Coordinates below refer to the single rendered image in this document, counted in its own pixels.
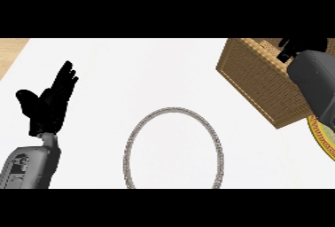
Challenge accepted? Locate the brown wicker basket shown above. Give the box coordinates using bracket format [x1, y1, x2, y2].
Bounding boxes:
[214, 38, 335, 129]

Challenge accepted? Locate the grey beaded ring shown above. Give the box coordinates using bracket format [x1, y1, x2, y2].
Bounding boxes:
[121, 106, 226, 190]

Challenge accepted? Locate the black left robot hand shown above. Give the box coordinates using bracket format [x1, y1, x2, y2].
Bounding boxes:
[14, 60, 79, 137]

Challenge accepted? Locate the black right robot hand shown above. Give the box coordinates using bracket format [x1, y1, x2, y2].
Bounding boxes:
[276, 38, 329, 64]

